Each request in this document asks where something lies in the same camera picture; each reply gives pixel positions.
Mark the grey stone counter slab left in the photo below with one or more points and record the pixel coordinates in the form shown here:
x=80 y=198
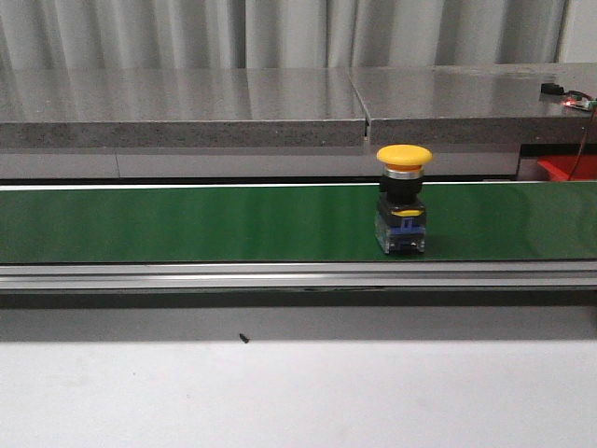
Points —
x=51 y=108

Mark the grey stone counter slab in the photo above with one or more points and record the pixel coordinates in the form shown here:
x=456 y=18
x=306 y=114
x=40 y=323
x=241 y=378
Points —
x=488 y=104
x=51 y=108

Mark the green conveyor belt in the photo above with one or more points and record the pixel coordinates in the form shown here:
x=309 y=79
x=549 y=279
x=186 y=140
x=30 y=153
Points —
x=470 y=221

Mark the grey stone counter slab right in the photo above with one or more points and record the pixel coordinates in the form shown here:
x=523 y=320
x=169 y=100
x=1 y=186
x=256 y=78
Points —
x=488 y=104

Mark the red plastic tray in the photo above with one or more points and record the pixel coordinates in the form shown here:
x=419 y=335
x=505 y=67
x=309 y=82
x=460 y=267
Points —
x=562 y=168

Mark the small sensor circuit board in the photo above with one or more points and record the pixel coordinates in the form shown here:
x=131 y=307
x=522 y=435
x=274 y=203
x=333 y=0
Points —
x=570 y=98

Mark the white pleated curtain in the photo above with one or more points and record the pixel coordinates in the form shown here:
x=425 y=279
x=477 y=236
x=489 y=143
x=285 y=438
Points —
x=293 y=34

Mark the aluminium conveyor frame rail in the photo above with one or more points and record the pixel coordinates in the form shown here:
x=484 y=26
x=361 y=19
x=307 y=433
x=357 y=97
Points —
x=557 y=274

